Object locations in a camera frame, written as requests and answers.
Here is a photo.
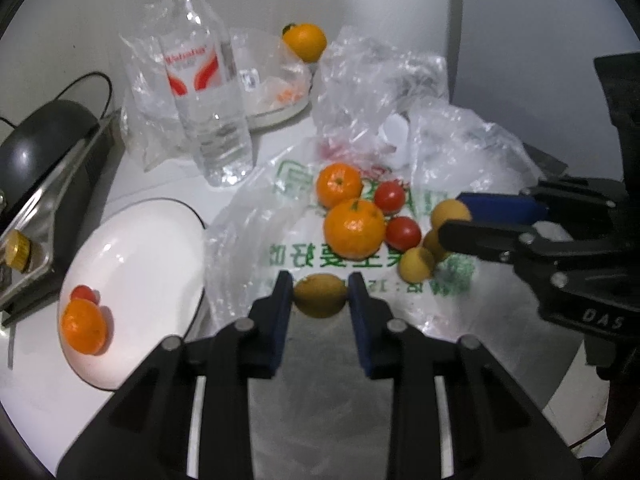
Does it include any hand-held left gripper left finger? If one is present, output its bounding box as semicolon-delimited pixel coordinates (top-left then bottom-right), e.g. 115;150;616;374
55;270;296;480

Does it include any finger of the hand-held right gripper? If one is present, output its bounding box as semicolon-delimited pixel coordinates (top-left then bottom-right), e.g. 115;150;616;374
438;220;552;267
456;177;625;227

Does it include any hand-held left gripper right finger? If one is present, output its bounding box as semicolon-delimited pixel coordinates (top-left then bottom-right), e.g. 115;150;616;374
349;272;584;480

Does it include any small yellow round fruit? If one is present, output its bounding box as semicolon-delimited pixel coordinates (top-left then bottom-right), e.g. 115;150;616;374
431;199;473;233
399;246;435;284
422;230;454;264

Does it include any yellow-green oval fruit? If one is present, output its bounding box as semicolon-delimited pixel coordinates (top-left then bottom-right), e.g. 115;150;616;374
292;274;349;319

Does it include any green printed plastic bag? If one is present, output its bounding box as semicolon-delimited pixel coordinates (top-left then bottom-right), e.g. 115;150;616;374
205;137;501;337

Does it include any red tomato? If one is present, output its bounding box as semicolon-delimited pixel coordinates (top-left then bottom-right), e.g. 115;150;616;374
385;216;422;251
374;180;407;214
70;285;101;307

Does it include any white enamel bowl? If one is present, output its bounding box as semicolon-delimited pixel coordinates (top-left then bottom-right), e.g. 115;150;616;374
59;197;207;392

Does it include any large clear plastic bag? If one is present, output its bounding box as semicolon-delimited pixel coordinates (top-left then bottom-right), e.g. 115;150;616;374
407;100;542;211

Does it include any large mandarin orange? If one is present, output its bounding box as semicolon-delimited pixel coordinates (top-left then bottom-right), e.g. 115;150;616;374
324;199;387;261

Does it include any small mandarin orange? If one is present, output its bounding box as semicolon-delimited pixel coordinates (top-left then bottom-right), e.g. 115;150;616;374
316;162;363;210

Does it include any crumpled clear plastic bag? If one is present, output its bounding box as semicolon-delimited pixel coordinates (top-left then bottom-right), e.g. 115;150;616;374
314;25;451;147

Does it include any white round plate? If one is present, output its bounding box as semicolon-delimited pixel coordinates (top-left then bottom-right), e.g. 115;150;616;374
239;72;315;134

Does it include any clear plastic water bottle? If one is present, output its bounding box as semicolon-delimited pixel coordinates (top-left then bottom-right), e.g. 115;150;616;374
159;0;255;187

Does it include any orange with green leaf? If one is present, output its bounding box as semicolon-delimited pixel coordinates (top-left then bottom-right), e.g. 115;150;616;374
281;22;328;64

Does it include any brass stove knob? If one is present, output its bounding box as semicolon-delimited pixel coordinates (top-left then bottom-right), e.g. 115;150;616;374
4;230;32;271

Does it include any black wok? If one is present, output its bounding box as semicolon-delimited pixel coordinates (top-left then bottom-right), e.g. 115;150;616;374
0;100;102;211

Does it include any black power cable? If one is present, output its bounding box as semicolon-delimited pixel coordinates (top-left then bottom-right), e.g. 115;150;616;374
52;72;114;117

